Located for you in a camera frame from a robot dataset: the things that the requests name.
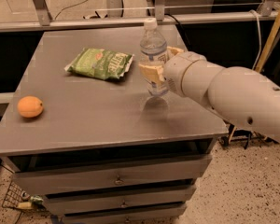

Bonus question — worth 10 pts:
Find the grey drawer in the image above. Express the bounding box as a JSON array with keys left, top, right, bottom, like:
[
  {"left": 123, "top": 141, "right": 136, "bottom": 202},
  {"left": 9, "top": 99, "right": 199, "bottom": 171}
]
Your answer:
[
  {"left": 63, "top": 203, "right": 186, "bottom": 224},
  {"left": 44, "top": 185, "right": 196, "bottom": 215},
  {"left": 13, "top": 155, "right": 212, "bottom": 195}
]

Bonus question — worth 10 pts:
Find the wire basket on floor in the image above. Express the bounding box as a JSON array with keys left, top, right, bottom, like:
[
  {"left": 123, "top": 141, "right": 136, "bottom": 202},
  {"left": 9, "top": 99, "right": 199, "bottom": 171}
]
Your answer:
[{"left": 1, "top": 180, "right": 45, "bottom": 211}]

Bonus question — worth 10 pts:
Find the bottom grey drawer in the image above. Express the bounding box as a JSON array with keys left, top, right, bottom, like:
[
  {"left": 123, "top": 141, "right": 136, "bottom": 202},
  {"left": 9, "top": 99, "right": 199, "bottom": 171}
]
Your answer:
[{"left": 63, "top": 203, "right": 186, "bottom": 224}]

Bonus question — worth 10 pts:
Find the grey drawer cabinet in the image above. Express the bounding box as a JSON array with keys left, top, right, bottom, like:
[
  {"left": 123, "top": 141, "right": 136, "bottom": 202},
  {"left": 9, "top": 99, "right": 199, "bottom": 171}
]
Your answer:
[{"left": 0, "top": 25, "right": 229, "bottom": 224}]

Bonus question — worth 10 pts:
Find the green chip bag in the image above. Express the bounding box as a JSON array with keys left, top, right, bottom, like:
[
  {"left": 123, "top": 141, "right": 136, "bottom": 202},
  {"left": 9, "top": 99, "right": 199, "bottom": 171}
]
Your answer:
[{"left": 64, "top": 48, "right": 133, "bottom": 80}]

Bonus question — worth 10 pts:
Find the white cable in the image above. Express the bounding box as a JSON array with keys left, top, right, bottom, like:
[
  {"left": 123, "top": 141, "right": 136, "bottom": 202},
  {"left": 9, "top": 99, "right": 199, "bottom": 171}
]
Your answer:
[{"left": 248, "top": 9, "right": 263, "bottom": 71}]

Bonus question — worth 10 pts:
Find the yellow floor cable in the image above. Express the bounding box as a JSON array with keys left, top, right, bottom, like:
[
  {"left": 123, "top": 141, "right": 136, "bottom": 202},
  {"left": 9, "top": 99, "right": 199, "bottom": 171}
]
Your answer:
[{"left": 53, "top": 0, "right": 106, "bottom": 21}]

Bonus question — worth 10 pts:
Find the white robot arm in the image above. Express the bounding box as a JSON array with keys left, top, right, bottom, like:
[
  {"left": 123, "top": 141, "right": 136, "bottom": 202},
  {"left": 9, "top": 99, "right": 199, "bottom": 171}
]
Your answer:
[{"left": 139, "top": 51, "right": 280, "bottom": 144}]

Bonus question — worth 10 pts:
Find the middle grey drawer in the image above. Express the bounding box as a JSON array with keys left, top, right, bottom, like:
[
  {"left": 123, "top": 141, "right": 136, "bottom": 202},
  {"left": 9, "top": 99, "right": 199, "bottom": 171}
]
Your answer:
[{"left": 44, "top": 185, "right": 196, "bottom": 215}]

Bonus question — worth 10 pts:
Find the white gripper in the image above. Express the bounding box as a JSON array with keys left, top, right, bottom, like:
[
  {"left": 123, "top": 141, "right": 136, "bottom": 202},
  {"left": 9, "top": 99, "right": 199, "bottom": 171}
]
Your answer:
[{"left": 139, "top": 47, "right": 206, "bottom": 97}]

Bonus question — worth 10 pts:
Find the clear blue plastic water bottle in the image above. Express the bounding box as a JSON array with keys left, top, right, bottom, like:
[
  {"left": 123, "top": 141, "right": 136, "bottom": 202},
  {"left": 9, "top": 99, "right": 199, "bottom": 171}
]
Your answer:
[{"left": 139, "top": 18, "right": 168, "bottom": 96}]

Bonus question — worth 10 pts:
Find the metal railing frame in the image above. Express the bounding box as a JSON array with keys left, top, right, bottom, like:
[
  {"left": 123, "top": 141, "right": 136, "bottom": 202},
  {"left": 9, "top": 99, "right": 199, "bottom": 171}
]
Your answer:
[{"left": 0, "top": 0, "right": 280, "bottom": 32}]

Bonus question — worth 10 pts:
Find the yellow wooden cart frame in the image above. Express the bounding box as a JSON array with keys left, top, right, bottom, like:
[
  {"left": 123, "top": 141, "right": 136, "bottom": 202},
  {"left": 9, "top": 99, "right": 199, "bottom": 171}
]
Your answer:
[{"left": 219, "top": 0, "right": 280, "bottom": 149}]

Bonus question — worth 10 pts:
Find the top grey drawer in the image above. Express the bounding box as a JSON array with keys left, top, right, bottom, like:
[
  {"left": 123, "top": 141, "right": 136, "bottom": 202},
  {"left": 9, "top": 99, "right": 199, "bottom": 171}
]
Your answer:
[{"left": 13, "top": 155, "right": 212, "bottom": 195}]

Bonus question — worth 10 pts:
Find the orange fruit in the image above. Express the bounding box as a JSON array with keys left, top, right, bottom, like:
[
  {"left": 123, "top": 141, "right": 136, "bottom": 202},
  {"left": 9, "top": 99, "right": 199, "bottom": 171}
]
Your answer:
[{"left": 17, "top": 96, "right": 44, "bottom": 118}]

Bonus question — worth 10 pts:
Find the black cable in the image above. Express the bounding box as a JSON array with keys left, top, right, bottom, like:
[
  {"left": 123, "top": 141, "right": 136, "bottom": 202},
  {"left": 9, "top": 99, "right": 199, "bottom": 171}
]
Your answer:
[{"left": 166, "top": 13, "right": 190, "bottom": 47}]

